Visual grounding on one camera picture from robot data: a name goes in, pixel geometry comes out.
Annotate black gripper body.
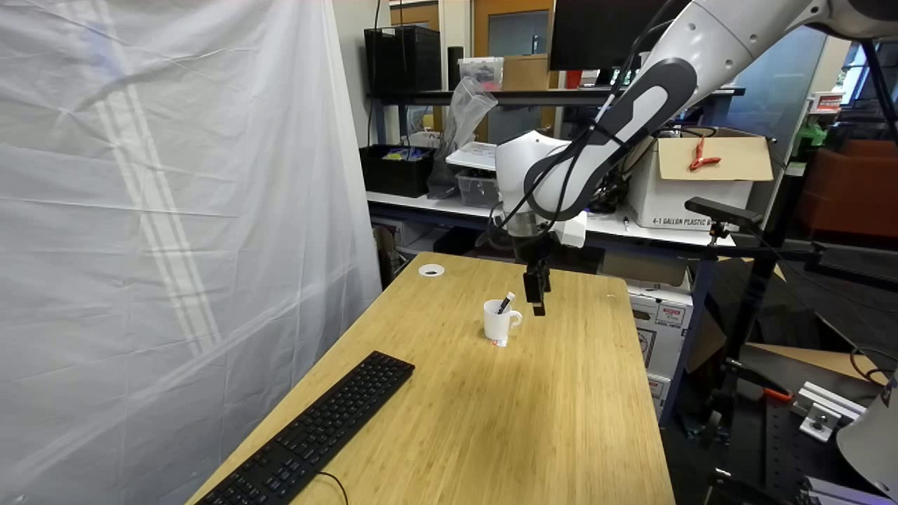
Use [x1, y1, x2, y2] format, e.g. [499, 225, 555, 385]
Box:
[516, 230, 558, 287]

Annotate white mug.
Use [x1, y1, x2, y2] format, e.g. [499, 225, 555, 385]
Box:
[481, 296, 524, 352]

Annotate white box under shelf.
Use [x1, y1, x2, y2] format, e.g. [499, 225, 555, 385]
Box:
[627, 284, 697, 383]

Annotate white storage shelf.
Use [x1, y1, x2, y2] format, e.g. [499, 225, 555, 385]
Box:
[362, 139, 742, 252]

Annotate black open bin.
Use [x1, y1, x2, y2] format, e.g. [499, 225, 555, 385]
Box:
[356, 143, 437, 200]

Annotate clear plastic bag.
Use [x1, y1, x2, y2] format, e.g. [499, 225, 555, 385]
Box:
[440, 73, 502, 155]

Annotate white box with cardboard flap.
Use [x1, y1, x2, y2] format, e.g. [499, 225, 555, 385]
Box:
[622, 133, 777, 233]

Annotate black computer monitor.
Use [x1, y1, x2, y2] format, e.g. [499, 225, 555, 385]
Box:
[548, 0, 702, 73]

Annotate black stacked crates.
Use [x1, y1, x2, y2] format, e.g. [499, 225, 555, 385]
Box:
[362, 23, 444, 98]

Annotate black keyboard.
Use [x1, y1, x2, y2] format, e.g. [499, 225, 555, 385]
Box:
[193, 349, 419, 505]

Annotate white fabric curtain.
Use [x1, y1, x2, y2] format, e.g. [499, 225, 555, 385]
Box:
[0, 0, 384, 505]

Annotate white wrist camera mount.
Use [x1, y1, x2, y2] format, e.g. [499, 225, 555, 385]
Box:
[548, 207, 593, 252]

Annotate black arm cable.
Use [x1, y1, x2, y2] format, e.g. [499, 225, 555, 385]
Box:
[498, 0, 680, 238]

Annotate black camera tripod stand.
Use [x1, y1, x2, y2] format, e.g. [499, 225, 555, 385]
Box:
[683, 38, 898, 447]

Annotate aluminium corner bracket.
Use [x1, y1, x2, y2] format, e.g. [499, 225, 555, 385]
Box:
[792, 380, 869, 447]

